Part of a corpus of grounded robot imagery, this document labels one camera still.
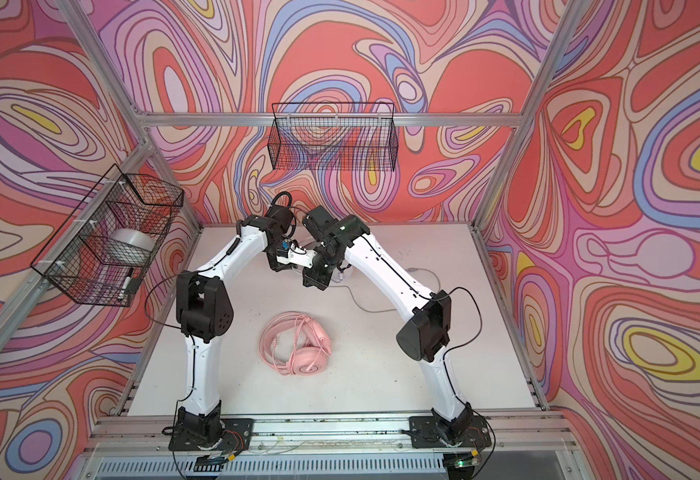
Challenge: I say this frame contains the grey tape roll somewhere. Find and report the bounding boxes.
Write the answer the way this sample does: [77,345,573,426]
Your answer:
[105,228,156,266]

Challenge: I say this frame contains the pink headphones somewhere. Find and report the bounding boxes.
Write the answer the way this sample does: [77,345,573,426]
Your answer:
[258,311,333,376]

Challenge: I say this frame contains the black wire basket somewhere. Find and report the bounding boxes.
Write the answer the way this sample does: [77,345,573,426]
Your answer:
[31,165,185,308]
[267,100,399,172]

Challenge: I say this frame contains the white headphones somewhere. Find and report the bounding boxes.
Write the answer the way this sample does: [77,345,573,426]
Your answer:
[298,240,353,290]

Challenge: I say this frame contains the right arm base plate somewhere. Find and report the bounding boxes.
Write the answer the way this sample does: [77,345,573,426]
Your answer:
[402,413,493,451]

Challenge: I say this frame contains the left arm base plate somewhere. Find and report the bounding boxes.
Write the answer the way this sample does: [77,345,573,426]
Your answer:
[169,418,254,453]

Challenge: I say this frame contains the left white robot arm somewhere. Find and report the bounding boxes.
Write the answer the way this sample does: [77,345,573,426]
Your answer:
[170,192,296,452]

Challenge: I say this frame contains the black wire basket left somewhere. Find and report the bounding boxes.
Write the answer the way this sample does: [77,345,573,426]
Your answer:
[31,165,185,308]

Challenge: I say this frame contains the black wire basket back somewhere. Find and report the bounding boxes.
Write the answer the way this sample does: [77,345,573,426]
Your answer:
[267,100,399,172]

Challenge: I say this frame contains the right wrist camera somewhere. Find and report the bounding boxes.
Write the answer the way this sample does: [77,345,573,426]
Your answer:
[289,239,317,268]

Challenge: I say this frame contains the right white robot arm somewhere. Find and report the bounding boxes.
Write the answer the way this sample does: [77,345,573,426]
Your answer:
[303,207,473,446]

